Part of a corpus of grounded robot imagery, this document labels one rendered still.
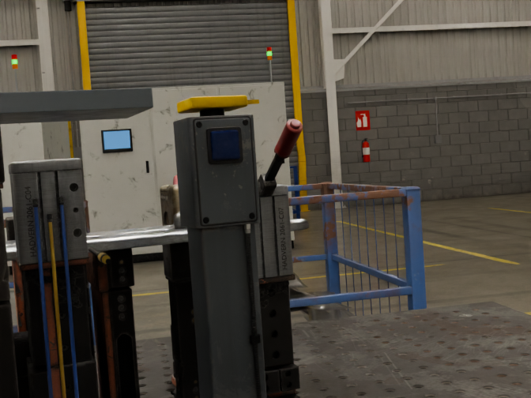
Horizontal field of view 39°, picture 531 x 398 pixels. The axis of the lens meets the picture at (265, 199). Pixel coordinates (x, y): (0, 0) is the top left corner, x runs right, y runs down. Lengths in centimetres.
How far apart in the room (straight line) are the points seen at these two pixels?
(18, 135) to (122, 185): 126
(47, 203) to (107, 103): 22
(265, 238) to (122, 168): 787
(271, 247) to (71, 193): 25
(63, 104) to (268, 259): 37
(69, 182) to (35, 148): 792
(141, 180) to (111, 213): 51
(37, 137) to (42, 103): 812
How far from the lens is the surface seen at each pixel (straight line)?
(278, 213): 95
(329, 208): 402
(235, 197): 76
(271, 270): 95
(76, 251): 89
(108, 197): 880
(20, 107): 69
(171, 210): 128
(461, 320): 178
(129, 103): 70
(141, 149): 880
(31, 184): 88
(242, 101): 77
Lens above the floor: 109
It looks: 3 degrees down
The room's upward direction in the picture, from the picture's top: 4 degrees counter-clockwise
